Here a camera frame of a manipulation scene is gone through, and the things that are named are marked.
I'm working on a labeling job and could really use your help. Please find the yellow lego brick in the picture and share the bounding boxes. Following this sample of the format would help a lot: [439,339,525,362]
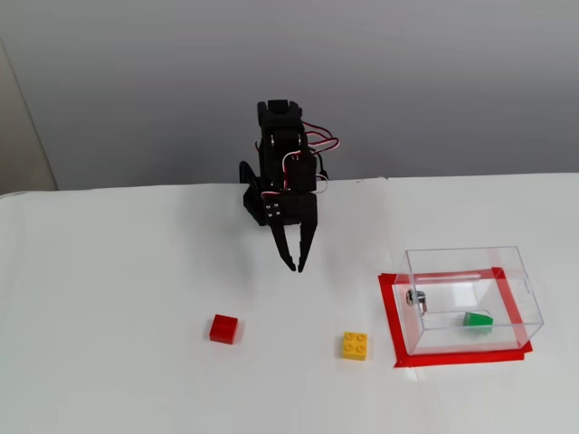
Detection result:
[340,331,369,362]

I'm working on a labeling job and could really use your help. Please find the green lego brick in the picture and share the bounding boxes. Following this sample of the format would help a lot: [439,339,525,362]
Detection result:
[461,310,496,337]

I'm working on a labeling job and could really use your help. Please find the red lego brick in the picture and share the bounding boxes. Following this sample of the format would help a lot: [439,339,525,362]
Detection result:
[208,314,240,345]

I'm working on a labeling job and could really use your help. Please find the transparent plastic box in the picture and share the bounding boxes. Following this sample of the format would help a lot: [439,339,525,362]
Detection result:
[393,245,546,357]

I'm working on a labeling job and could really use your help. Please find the red white servo wires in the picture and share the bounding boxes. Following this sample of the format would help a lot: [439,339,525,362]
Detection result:
[254,121,341,201]

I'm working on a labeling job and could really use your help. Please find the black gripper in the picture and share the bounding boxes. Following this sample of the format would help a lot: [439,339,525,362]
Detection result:
[263,153,318,274]

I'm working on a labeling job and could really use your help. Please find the red tape frame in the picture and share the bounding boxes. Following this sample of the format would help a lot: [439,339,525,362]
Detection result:
[377,266,534,370]

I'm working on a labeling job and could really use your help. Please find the silver metal box lock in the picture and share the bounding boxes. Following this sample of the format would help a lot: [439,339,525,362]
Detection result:
[404,288,429,316]

